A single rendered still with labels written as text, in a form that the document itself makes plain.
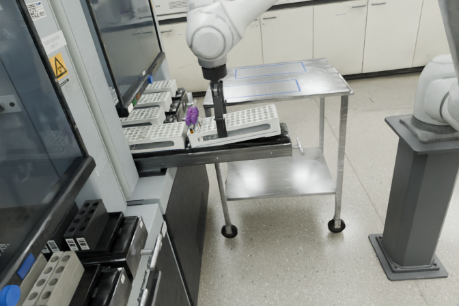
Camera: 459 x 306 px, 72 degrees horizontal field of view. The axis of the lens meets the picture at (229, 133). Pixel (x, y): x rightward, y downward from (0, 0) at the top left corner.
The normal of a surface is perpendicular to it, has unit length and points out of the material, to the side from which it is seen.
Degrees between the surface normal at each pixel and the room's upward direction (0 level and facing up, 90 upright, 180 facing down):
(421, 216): 90
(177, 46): 90
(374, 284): 0
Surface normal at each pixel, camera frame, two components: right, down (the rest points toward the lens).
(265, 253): -0.12, -0.86
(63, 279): 0.99, -0.11
